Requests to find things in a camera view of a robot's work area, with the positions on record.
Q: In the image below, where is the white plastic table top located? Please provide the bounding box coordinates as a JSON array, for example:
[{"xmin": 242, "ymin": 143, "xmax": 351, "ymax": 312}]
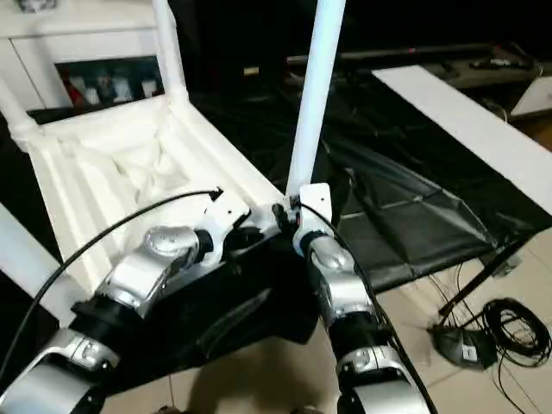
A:
[{"xmin": 10, "ymin": 92, "xmax": 298, "ymax": 329}]

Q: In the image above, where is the black plastic mat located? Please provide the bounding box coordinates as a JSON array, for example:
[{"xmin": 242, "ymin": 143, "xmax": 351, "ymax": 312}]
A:
[{"xmin": 0, "ymin": 60, "xmax": 549, "ymax": 389}]

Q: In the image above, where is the tall black cabinet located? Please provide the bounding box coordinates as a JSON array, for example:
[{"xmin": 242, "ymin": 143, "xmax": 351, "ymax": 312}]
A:
[{"xmin": 170, "ymin": 0, "xmax": 316, "ymax": 101}]

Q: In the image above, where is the black horizontal bar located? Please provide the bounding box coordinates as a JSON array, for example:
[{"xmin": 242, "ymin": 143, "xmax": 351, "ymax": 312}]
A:
[{"xmin": 286, "ymin": 42, "xmax": 498, "ymax": 65}]

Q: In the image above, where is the white printed carton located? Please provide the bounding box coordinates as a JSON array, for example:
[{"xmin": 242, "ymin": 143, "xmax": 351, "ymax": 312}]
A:
[{"xmin": 111, "ymin": 72, "xmax": 131, "ymax": 104}]

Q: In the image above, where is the white flat board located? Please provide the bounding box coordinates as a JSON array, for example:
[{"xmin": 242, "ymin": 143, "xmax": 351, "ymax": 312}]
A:
[{"xmin": 373, "ymin": 64, "xmax": 552, "ymax": 204}]

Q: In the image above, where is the black tripod stand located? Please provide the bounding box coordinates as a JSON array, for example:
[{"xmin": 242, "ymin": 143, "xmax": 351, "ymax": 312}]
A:
[{"xmin": 429, "ymin": 241, "xmax": 528, "ymax": 371}]

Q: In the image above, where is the small red figure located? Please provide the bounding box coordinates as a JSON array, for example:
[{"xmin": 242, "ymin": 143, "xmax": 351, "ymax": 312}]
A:
[{"xmin": 67, "ymin": 79, "xmax": 85, "ymax": 106}]

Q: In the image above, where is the black electronic box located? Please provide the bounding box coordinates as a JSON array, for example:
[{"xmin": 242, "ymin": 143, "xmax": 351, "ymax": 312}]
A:
[{"xmin": 495, "ymin": 254, "xmax": 524, "ymax": 278}]

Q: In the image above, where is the black remote control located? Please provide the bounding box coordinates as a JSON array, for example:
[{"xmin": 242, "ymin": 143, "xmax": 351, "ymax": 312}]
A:
[{"xmin": 468, "ymin": 58, "xmax": 532, "ymax": 71}]

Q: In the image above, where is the white cabinet with glass doors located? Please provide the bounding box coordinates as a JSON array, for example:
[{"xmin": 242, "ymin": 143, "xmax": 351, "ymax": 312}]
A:
[{"xmin": 0, "ymin": 0, "xmax": 173, "ymax": 114}]

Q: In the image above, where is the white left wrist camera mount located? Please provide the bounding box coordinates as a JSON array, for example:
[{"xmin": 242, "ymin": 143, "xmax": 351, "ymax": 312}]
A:
[{"xmin": 196, "ymin": 187, "xmax": 252, "ymax": 263}]

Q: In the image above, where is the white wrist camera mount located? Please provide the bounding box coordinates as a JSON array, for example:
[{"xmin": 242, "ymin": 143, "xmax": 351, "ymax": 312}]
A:
[
  {"xmin": 196, "ymin": 187, "xmax": 252, "ymax": 263},
  {"xmin": 292, "ymin": 183, "xmax": 334, "ymax": 237}
]

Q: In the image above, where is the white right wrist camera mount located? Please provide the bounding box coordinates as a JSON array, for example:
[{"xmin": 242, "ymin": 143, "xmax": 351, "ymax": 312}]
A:
[{"xmin": 292, "ymin": 183, "xmax": 334, "ymax": 237}]

